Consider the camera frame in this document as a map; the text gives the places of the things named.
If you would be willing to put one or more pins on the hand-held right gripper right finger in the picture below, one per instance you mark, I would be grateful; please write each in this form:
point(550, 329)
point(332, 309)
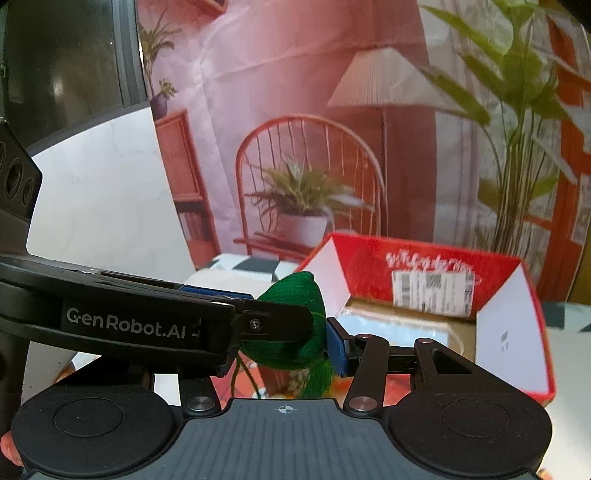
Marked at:
point(336, 347)

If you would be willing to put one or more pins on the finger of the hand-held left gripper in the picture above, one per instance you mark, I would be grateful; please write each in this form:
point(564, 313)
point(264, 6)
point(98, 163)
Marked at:
point(272, 321)
point(217, 293)

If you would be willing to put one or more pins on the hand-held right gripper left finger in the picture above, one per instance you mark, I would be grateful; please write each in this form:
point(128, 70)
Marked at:
point(199, 402)

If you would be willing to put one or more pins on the green knitted tasselled toy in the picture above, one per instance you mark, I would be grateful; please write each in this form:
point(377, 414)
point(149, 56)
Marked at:
point(291, 295)

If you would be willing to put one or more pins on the red strawberry print cardboard box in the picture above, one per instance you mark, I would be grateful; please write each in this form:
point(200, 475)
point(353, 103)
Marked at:
point(369, 263)

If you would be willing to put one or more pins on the person's left hand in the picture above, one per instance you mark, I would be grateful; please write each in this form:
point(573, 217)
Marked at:
point(8, 450)

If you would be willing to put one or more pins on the printed cartoon tablecloth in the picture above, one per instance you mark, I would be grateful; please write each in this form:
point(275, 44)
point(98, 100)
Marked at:
point(240, 267)

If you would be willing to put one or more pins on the clear plastic wrapped packet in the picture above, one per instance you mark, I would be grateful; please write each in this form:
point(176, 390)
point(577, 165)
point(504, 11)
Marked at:
point(397, 330)

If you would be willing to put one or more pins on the white foam board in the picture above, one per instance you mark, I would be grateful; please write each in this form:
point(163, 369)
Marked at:
point(101, 194)

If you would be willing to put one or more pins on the printed room scene backdrop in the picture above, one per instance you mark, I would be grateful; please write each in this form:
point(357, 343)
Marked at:
point(286, 92)

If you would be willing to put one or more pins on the dark window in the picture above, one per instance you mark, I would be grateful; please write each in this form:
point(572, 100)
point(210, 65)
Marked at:
point(60, 50)

